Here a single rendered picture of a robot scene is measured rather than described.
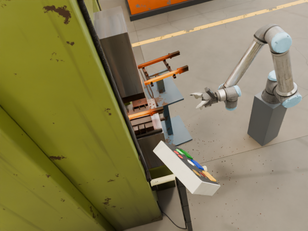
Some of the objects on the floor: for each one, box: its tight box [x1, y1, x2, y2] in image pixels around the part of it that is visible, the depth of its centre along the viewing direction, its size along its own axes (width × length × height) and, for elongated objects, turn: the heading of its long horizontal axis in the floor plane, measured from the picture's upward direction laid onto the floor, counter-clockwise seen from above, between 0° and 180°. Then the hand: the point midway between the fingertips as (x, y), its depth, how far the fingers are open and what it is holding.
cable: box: [157, 176, 192, 230], centre depth 189 cm, size 24×22×102 cm
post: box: [176, 177, 193, 231], centre depth 181 cm, size 4×4×108 cm
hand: (192, 101), depth 186 cm, fingers open, 14 cm apart
